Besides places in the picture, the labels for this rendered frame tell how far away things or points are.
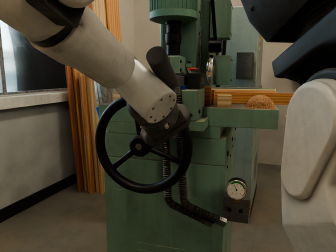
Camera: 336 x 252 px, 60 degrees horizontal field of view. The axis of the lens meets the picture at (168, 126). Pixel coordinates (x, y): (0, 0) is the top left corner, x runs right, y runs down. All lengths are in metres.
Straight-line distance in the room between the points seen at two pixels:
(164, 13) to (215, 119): 0.40
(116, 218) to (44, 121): 1.51
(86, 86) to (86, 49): 2.13
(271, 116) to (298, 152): 0.57
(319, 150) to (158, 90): 0.24
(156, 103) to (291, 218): 0.24
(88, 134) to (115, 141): 1.44
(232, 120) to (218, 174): 0.18
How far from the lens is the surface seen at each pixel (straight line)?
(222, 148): 0.95
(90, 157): 2.53
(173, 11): 1.05
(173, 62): 1.07
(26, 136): 2.41
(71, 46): 0.33
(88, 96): 2.47
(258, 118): 0.93
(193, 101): 0.84
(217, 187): 1.00
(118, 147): 1.06
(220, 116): 0.93
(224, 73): 1.24
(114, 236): 1.20
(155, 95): 0.45
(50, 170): 2.63
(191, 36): 1.20
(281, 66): 0.44
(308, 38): 0.40
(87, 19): 0.34
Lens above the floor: 1.01
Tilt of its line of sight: 10 degrees down
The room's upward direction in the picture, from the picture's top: straight up
